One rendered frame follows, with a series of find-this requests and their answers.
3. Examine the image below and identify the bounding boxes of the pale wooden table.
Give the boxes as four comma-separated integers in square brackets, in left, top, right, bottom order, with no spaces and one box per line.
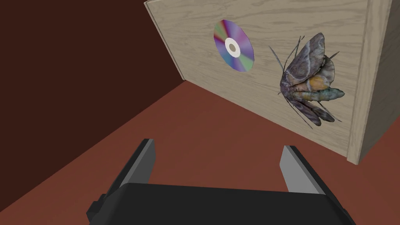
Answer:
[143,0,400,165]

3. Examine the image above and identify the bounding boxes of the rainbow compact disc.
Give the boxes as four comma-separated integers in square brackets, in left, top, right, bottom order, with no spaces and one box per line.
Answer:
[213,19,255,73]

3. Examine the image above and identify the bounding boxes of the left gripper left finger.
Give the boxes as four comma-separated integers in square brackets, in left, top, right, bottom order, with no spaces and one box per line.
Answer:
[106,138,157,198]

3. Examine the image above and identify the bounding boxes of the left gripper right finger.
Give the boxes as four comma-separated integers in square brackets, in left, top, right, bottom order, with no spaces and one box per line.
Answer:
[279,145,332,196]

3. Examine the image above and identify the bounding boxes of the grey brown moth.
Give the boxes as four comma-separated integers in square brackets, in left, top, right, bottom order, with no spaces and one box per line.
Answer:
[268,32,346,129]

